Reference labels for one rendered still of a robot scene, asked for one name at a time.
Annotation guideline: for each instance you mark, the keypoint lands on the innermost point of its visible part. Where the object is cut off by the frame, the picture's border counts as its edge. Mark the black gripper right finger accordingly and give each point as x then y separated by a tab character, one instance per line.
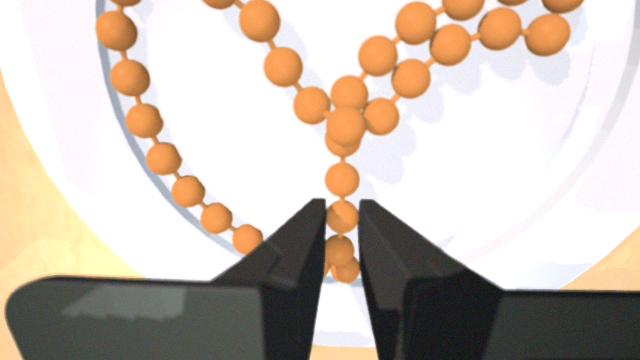
424	304

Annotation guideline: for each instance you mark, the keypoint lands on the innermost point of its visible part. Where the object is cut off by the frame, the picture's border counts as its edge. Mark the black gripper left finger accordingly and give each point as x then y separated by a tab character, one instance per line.
263	307

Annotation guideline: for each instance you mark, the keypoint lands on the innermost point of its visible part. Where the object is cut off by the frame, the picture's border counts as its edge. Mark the white round board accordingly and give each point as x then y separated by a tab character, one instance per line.
524	168

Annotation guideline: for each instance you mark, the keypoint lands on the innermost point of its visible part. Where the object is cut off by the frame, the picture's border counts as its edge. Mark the orange wooden bead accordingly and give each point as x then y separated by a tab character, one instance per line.
499	28
349	90
411	78
462	10
246	238
164	158
283	67
117	31
340	151
548	35
348	273
125	3
450	45
188	191
310	104
130	78
512	2
346	125
259	20
327	268
342	180
339	251
378	56
383	114
216	218
144	120
342	217
415	23
219	4
561	6

